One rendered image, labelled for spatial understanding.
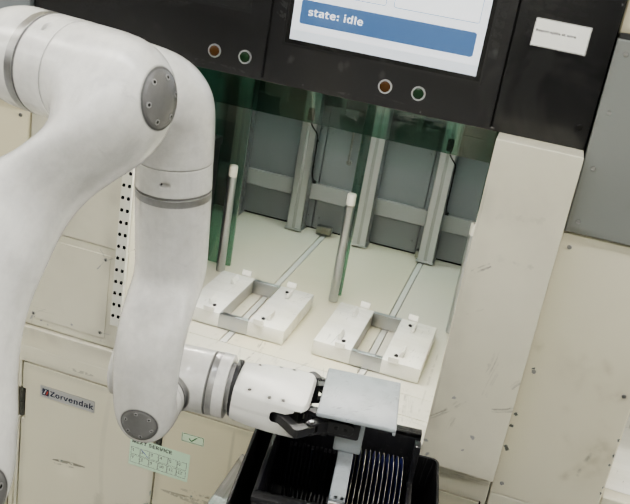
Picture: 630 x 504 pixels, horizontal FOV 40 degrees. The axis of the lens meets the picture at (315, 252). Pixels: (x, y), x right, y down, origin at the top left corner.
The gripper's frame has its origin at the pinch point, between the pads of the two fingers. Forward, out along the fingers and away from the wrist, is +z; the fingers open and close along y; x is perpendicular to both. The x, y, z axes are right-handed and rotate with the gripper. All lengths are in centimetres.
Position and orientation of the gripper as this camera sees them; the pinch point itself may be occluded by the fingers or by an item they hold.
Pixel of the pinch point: (350, 412)
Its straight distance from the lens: 112.4
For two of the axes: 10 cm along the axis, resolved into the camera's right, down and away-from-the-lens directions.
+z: 9.8, 2.0, -0.8
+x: 1.6, -9.2, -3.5
